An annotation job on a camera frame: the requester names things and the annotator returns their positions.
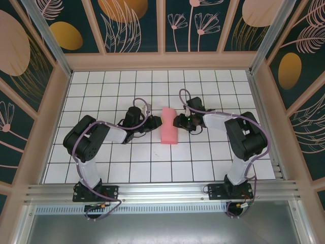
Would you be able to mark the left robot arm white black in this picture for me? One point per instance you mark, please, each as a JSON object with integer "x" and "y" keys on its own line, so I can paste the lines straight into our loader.
{"x": 85, "y": 142}

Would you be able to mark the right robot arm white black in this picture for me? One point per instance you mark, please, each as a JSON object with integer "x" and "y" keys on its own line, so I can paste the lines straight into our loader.
{"x": 245, "y": 142}

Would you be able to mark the grey metal sheet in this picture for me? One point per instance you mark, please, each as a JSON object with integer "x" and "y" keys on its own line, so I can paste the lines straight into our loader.
{"x": 162, "y": 230}

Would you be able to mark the aluminium side rail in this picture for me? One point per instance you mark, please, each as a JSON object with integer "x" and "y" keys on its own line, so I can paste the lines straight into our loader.
{"x": 259, "y": 101}

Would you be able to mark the aluminium front rail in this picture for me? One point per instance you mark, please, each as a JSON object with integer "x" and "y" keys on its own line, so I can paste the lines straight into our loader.
{"x": 162, "y": 191}

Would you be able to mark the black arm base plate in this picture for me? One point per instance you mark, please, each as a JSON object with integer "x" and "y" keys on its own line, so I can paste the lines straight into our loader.
{"x": 215, "y": 191}
{"x": 111, "y": 190}

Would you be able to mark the aluminium corner post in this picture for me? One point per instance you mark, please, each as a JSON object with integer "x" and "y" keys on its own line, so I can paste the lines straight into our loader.
{"x": 47, "y": 35}
{"x": 269, "y": 35}

